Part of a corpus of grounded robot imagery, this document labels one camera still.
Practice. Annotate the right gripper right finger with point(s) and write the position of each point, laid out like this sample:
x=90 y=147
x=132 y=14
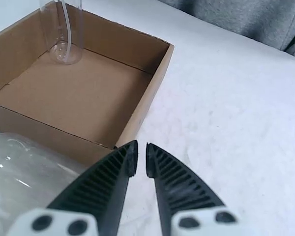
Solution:
x=179 y=182

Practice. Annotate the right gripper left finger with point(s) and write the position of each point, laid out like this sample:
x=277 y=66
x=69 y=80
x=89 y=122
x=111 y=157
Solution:
x=105 y=182

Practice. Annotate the clear plastic spray bottle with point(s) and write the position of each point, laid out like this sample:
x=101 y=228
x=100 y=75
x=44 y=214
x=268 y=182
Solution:
x=66 y=32
x=19 y=169

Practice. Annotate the brown cardboard box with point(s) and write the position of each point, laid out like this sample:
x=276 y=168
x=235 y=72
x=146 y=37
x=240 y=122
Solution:
x=76 y=98

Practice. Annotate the grey fabric sofa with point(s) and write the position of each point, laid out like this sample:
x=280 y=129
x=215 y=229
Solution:
x=248 y=19

